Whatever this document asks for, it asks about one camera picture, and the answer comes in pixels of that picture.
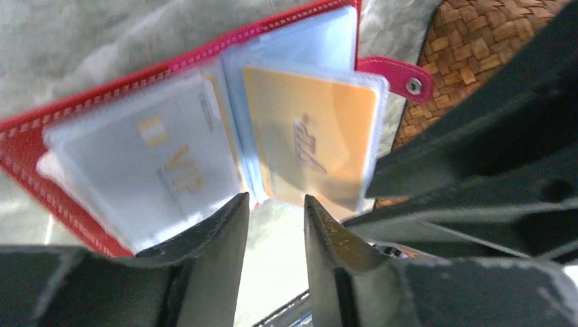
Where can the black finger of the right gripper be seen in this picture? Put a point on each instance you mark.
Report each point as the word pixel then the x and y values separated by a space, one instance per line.
pixel 491 217

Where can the red leather card holder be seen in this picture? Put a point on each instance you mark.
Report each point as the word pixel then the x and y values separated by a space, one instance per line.
pixel 320 37

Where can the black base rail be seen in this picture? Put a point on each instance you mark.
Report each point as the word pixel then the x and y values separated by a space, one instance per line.
pixel 297 312

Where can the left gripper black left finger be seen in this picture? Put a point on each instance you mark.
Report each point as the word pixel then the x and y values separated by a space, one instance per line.
pixel 191 279

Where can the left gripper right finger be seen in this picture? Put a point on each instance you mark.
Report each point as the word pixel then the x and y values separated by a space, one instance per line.
pixel 352 284

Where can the white vip credit card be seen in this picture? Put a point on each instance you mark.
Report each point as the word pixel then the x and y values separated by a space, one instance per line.
pixel 149 166

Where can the brown woven basket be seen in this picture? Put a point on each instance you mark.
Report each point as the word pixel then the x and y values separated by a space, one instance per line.
pixel 465 58

